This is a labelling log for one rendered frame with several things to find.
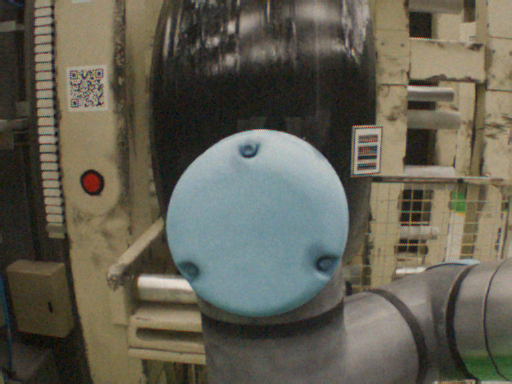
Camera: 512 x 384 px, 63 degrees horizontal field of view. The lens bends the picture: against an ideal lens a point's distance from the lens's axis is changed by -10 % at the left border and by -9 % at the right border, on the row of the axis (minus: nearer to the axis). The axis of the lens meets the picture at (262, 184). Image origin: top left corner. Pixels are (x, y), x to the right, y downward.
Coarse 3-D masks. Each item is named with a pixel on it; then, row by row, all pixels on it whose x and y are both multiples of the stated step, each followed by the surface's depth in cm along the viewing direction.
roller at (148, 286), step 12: (144, 276) 72; (156, 276) 72; (168, 276) 72; (180, 276) 72; (144, 288) 71; (156, 288) 71; (168, 288) 71; (180, 288) 70; (348, 288) 69; (156, 300) 72; (168, 300) 71; (180, 300) 71; (192, 300) 71
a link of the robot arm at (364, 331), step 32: (320, 320) 21; (352, 320) 24; (384, 320) 25; (224, 352) 21; (256, 352) 20; (288, 352) 20; (320, 352) 21; (352, 352) 23; (384, 352) 23; (416, 352) 24
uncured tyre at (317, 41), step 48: (192, 0) 55; (240, 0) 54; (288, 0) 53; (336, 0) 53; (192, 48) 52; (240, 48) 52; (288, 48) 51; (336, 48) 51; (192, 96) 52; (240, 96) 52; (288, 96) 51; (336, 96) 51; (192, 144) 53; (336, 144) 52
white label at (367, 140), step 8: (360, 128) 52; (368, 128) 52; (376, 128) 53; (360, 136) 52; (368, 136) 53; (376, 136) 53; (352, 144) 53; (360, 144) 53; (368, 144) 53; (376, 144) 53; (352, 152) 53; (360, 152) 53; (368, 152) 53; (376, 152) 54; (352, 160) 53; (360, 160) 53; (368, 160) 54; (376, 160) 54; (352, 168) 53; (360, 168) 54; (368, 168) 54; (376, 168) 54
